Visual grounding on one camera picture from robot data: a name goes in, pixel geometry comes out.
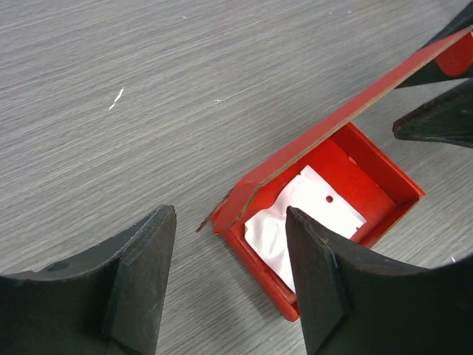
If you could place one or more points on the red paper box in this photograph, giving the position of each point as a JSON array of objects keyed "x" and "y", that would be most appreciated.
[{"x": 349, "y": 161}]

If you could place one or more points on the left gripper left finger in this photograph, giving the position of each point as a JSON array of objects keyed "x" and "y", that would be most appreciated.
[{"x": 105, "y": 300}]

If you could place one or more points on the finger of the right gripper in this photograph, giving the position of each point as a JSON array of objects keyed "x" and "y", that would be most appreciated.
[
  {"x": 454, "y": 62},
  {"x": 445, "y": 119}
]

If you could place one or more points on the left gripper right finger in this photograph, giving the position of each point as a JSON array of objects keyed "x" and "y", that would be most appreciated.
[{"x": 353, "y": 300}]

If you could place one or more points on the white paper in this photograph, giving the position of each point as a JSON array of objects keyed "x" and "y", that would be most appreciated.
[{"x": 271, "y": 232}]

